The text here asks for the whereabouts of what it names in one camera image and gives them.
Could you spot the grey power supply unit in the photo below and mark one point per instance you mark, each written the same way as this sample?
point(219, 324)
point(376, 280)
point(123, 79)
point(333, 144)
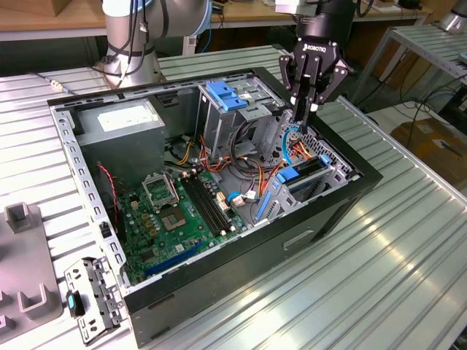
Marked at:
point(120, 153)

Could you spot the grey parts rack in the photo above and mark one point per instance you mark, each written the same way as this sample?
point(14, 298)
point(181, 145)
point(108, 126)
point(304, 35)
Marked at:
point(22, 262)

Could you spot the hard disk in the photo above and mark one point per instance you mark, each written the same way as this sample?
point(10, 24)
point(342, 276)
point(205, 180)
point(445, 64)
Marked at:
point(284, 175)

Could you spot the black blue release latch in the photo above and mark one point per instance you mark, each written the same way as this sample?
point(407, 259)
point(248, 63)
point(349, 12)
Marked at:
point(71, 302)

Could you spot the grey metal disk bay cage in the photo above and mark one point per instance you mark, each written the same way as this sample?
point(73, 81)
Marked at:
point(337, 176)

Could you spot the black case fan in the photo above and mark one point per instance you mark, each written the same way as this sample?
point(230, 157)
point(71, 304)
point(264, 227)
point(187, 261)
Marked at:
point(107, 208)

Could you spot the black open PC case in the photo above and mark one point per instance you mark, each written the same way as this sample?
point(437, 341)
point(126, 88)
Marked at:
point(219, 277)

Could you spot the plain brown box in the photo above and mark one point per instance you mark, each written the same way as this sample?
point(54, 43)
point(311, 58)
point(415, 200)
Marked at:
point(73, 7)

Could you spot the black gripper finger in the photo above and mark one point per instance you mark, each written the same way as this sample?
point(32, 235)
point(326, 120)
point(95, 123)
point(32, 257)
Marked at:
point(301, 84)
point(328, 87)

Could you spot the blue expansion slot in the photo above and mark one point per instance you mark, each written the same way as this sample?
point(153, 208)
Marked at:
point(171, 260)

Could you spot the blue plastic drive latch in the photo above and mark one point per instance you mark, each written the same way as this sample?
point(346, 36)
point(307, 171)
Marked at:
point(226, 98)

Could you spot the large labelled cardboard box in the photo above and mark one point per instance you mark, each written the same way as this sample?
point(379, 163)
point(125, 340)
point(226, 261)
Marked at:
point(430, 146)

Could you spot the long wooden desk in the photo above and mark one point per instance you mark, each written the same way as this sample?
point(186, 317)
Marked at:
point(248, 12)

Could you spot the CPU socket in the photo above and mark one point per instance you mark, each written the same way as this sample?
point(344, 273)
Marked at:
point(173, 220)

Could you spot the green motherboard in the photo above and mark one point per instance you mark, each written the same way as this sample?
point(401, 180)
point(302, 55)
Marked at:
point(197, 233)

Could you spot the small black case switch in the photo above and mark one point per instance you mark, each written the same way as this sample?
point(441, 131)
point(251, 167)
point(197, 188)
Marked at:
point(105, 230)

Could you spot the metal slat side table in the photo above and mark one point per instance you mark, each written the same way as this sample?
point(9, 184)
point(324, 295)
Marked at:
point(438, 47)

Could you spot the grey metal slot retainer flap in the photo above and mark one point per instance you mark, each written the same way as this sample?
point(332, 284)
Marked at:
point(96, 302)

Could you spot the grey metal optical drive cage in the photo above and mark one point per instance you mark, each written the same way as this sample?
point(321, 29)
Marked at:
point(215, 127)

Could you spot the black RAM slot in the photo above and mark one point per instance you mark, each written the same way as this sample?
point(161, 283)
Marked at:
point(211, 203)
point(215, 201)
point(201, 206)
point(206, 205)

